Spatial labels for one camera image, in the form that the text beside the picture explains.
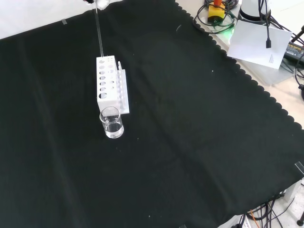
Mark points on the clear glass rod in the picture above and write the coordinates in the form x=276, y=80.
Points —
x=99, y=33

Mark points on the white test tube rack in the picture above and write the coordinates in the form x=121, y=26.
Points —
x=107, y=80

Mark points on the black bench cloth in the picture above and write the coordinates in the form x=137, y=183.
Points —
x=142, y=142

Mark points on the small clear glass beaker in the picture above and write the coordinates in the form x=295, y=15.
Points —
x=112, y=123

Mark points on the yellow stop button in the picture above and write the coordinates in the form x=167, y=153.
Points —
x=216, y=13

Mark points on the pale base board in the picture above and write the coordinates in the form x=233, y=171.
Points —
x=256, y=45

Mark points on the black power adapter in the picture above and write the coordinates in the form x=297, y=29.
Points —
x=294, y=51

